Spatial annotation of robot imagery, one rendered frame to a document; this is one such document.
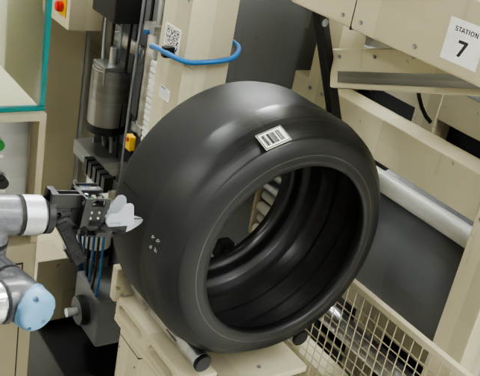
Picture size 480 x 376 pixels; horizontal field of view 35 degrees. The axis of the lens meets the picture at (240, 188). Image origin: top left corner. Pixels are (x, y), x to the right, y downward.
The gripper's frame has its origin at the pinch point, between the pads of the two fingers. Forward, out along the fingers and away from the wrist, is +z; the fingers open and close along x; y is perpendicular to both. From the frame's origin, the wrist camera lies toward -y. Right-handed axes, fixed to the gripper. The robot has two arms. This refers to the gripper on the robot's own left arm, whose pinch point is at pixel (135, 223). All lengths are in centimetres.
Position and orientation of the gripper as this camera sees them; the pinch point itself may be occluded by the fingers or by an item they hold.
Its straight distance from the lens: 155.0
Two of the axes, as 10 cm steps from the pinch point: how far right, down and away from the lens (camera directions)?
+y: 2.8, -9.0, -3.5
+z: 8.0, 0.1, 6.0
